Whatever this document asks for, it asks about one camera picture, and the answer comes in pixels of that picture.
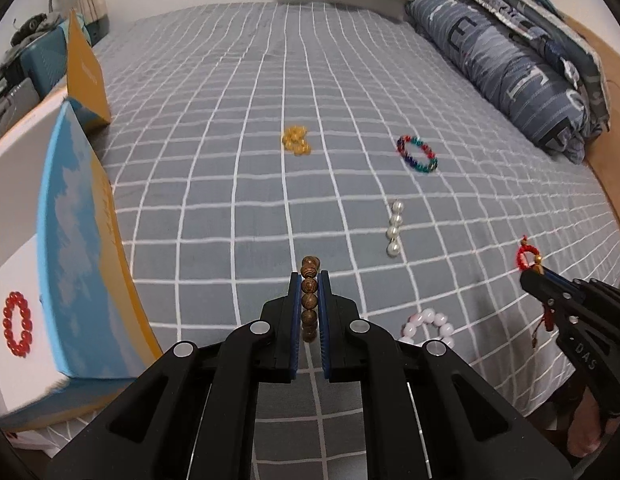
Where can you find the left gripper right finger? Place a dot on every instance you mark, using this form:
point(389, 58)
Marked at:
point(427, 413)

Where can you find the grey hard case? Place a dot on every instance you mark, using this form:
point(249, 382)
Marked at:
point(17, 103)

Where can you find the beige side curtain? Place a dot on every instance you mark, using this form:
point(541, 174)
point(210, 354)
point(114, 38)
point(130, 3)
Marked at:
point(96, 18)

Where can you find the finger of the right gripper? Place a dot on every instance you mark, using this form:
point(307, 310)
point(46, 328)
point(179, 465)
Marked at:
point(553, 308)
point(554, 285)

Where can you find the teal suitcase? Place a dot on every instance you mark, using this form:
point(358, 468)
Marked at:
point(44, 61)

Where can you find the wooden headboard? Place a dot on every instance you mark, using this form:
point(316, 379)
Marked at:
point(603, 155)

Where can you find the blue yellow cardboard shoebox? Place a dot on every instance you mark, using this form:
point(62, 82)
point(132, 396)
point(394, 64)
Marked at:
point(72, 329)

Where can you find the right hand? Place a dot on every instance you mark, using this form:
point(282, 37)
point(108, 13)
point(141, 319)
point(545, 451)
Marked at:
point(585, 433)

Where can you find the grey checked bed sheet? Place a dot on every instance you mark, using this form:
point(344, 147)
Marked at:
point(248, 136)

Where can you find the blue folded duvet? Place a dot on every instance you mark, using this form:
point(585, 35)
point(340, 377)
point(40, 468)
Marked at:
point(538, 101)

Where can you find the patterned pillow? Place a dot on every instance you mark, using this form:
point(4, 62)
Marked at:
point(561, 46)

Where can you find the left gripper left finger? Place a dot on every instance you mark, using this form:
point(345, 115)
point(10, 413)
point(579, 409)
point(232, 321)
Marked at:
point(191, 415)

